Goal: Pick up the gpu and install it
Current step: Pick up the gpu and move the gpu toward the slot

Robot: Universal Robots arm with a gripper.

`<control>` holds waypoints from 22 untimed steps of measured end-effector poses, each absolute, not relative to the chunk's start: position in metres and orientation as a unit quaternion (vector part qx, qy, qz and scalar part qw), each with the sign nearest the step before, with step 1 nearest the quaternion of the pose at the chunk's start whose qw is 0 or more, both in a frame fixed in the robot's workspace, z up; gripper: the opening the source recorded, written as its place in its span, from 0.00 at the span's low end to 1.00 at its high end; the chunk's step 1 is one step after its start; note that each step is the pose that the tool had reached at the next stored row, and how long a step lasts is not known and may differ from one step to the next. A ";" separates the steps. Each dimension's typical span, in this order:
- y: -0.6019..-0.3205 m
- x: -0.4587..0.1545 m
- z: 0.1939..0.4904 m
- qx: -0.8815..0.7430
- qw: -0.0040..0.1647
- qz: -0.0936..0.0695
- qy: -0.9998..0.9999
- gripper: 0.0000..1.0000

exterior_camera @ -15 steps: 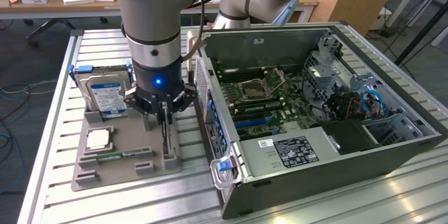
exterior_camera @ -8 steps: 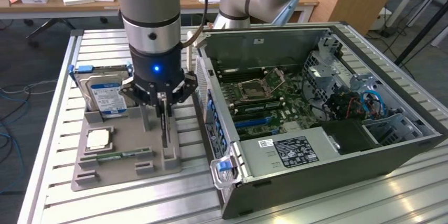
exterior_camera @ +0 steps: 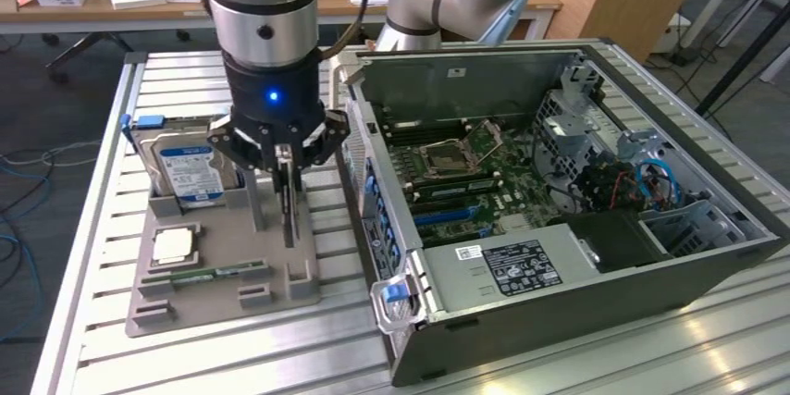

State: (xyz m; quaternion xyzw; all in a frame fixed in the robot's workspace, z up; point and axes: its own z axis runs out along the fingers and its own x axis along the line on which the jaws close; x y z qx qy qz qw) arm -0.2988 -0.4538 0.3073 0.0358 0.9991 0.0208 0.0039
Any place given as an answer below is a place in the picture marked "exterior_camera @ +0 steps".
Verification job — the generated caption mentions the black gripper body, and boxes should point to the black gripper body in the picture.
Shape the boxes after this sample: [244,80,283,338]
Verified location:
[222,47,330,128]

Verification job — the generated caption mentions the green graphics card black cooler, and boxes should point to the green graphics card black cooler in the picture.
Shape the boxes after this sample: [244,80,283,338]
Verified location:
[272,142,304,251]

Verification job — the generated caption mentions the black RAM slot white latches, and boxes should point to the black RAM slot white latches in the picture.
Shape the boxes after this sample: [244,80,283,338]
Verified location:
[376,113,474,128]
[380,125,474,140]
[412,194,498,212]

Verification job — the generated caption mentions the CPU socket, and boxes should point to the CPU socket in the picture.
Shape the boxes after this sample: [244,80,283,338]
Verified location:
[419,140,476,179]

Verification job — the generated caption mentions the grey parts rack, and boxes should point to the grey parts rack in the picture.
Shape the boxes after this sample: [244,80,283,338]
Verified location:
[125,142,322,339]

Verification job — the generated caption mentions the silver CPU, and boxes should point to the silver CPU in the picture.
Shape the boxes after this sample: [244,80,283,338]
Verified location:
[151,228,199,265]

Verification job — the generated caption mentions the metal socket cover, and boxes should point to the metal socket cover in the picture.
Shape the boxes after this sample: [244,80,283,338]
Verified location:
[466,117,506,170]

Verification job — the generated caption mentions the blue expansion slot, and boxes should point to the blue expansion slot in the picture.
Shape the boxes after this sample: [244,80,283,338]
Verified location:
[416,208,488,228]

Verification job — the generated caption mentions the green RAM stick bare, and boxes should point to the green RAM stick bare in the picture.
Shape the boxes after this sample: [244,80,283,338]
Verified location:
[151,263,260,285]

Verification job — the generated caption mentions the black chair base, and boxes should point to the black chair base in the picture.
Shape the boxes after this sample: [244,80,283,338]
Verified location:
[40,31,192,85]

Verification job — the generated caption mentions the green motherboard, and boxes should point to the green motherboard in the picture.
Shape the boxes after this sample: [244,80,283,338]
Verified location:
[372,103,582,248]

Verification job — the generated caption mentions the silver chipset heatsink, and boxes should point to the silver chipset heatsink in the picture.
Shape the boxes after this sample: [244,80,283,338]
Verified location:
[500,215,536,233]

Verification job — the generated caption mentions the perforated metal disk bay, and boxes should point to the perforated metal disk bay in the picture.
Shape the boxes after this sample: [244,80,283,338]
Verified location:
[531,88,625,183]

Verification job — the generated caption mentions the grey power supply unit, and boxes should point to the grey power supply unit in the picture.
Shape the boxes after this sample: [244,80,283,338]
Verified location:
[422,223,601,314]

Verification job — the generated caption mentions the black plastic shroud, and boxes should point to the black plastic shroud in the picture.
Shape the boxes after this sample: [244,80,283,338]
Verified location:
[567,208,673,274]

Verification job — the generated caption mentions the open black PC case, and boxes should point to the open black PC case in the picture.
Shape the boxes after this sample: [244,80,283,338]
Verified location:
[330,38,790,389]

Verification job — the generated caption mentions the grey metal disk bay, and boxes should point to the grey metal disk bay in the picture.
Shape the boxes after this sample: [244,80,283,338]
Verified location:
[638,199,751,261]

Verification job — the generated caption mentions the black tripod leg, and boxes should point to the black tripod leg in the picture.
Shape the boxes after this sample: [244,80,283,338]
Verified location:
[694,0,790,117]

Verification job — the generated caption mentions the hard disk with blue bracket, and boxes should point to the hard disk with blue bracket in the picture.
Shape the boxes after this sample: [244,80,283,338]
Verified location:
[120,113,239,204]

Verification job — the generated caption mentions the grey floor cable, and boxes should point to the grey floor cable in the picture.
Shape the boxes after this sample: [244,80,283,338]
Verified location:
[0,141,100,170]

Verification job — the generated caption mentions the blue floor cable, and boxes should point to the blue floor cable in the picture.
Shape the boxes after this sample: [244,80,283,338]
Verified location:
[0,154,48,343]

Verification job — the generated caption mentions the black wire bundle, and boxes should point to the black wire bundle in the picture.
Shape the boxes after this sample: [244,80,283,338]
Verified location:
[579,161,637,211]

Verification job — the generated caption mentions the red wire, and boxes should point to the red wire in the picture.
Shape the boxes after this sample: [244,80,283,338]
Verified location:
[607,167,626,209]

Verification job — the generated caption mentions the blue wire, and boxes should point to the blue wire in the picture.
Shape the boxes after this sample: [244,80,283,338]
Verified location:
[634,157,683,211]

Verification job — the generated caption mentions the white pedestal unit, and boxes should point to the white pedestal unit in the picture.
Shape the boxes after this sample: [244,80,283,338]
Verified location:
[651,11,694,57]

